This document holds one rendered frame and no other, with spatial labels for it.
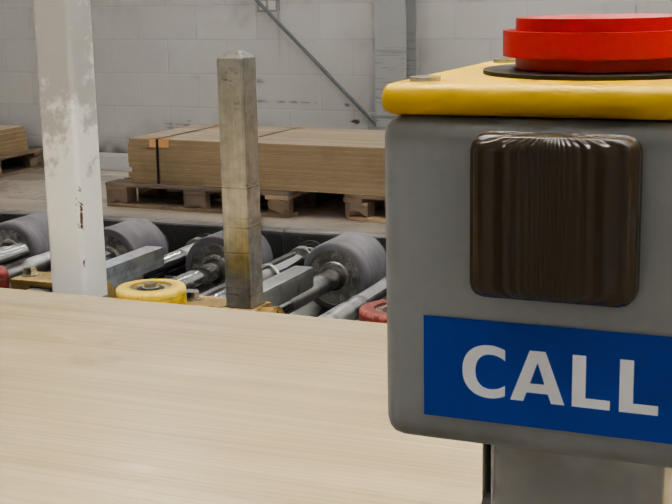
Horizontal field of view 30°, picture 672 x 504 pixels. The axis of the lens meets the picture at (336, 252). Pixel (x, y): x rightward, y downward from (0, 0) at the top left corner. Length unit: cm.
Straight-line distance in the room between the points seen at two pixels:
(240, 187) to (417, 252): 128
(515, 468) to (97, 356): 96
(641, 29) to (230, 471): 70
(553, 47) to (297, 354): 95
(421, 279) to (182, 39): 834
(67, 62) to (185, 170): 571
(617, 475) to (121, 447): 74
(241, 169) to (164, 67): 715
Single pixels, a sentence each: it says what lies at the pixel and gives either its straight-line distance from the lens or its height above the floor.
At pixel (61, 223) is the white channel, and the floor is 97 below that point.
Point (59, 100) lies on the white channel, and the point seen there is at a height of 112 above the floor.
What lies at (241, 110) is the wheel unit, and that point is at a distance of 151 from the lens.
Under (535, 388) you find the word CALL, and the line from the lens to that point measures 24.
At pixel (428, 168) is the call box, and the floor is 121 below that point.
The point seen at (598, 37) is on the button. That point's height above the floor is 123.
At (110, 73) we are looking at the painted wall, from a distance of 889.
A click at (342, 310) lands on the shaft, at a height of 81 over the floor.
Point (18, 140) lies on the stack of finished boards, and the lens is 906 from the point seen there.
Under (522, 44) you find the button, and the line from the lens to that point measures 25.
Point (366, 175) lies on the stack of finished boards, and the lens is 665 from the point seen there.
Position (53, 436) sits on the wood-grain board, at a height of 90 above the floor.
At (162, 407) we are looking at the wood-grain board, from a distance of 105.
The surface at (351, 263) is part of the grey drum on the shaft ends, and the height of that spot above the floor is 82.
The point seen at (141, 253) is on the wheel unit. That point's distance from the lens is 188.
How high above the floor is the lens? 124
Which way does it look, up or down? 12 degrees down
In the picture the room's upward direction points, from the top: 1 degrees counter-clockwise
